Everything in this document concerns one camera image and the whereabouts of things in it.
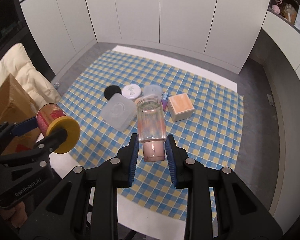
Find red can yellow lid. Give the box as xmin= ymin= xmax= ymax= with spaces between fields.
xmin=36 ymin=103 xmax=81 ymax=154

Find small bottle on floor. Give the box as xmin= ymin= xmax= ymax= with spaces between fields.
xmin=53 ymin=82 xmax=60 ymax=90

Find white round compact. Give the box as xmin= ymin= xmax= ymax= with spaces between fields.
xmin=121 ymin=83 xmax=141 ymax=101

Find left hand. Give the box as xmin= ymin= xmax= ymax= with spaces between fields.
xmin=0 ymin=202 xmax=27 ymax=228

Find brown cardboard box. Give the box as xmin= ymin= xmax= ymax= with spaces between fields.
xmin=0 ymin=74 xmax=40 ymax=155

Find clear bottle pink cap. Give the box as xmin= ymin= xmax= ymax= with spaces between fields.
xmin=137 ymin=99 xmax=167 ymax=162

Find white curved counter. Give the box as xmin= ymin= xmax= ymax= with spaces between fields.
xmin=262 ymin=11 xmax=300 ymax=80

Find cream padded chair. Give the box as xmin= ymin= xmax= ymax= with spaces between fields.
xmin=0 ymin=43 xmax=61 ymax=107

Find frosted square plastic container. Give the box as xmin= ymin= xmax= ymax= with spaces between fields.
xmin=101 ymin=93 xmax=137 ymax=132

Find black round puff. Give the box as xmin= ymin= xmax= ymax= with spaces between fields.
xmin=104 ymin=85 xmax=122 ymax=100

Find brown box on shelf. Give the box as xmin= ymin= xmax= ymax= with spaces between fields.
xmin=283 ymin=4 xmax=297 ymax=24

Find black wall cabinet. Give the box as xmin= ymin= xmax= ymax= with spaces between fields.
xmin=0 ymin=0 xmax=55 ymax=81

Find beige orange cube box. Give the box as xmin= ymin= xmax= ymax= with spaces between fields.
xmin=168 ymin=93 xmax=194 ymax=122

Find blue yellow checkered cloth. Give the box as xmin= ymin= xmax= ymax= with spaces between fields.
xmin=56 ymin=49 xmax=244 ymax=222

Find blue tube purple cap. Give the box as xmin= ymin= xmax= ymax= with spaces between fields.
xmin=161 ymin=92 xmax=169 ymax=111

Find white wardrobe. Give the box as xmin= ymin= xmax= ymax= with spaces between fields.
xmin=19 ymin=0 xmax=270 ymax=74

